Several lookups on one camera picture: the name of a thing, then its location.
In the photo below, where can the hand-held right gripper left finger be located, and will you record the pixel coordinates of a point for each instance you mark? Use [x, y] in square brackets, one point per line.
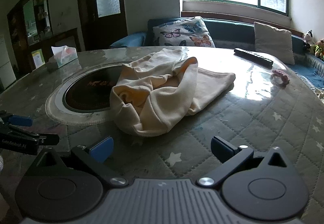
[102, 148]

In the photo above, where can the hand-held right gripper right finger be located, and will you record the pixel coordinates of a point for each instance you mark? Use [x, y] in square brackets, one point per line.
[219, 148]

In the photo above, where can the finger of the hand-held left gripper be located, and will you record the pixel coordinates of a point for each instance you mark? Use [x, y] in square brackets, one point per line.
[48, 139]
[20, 121]

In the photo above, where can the cream garment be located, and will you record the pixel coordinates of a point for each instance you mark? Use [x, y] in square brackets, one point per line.
[157, 102]

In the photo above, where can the white refrigerator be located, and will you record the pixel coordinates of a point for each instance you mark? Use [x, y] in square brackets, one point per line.
[6, 67]

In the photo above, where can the round built-in cooktop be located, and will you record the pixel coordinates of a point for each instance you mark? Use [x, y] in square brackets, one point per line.
[83, 92]

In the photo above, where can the yellow paper sheet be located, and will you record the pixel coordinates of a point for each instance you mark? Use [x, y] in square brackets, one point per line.
[38, 58]

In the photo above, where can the tissue box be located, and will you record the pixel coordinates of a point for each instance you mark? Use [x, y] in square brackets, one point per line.
[64, 58]

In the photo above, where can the dark wooden cabinet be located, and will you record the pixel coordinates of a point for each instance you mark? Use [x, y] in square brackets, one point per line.
[17, 36]

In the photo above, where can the pink scrunchie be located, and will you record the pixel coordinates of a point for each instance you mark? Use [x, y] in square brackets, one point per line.
[286, 78]

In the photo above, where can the black remote control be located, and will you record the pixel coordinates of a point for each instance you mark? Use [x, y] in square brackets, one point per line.
[253, 56]

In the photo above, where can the blue cushion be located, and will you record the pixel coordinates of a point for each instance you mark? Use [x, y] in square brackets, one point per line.
[129, 40]

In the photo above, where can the dark wooden door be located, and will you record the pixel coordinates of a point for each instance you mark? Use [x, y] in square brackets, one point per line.
[88, 29]

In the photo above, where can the blue blanket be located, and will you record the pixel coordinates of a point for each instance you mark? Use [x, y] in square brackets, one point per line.
[311, 74]

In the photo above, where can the dark teal sofa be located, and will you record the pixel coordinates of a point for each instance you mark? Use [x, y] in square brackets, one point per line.
[227, 30]

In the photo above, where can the beige pillow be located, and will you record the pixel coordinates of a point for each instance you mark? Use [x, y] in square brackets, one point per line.
[273, 41]

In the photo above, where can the butterfly print pillow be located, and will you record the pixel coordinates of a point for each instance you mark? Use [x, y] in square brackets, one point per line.
[182, 31]

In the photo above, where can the cow plush toy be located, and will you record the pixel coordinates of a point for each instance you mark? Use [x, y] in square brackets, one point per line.
[308, 36]

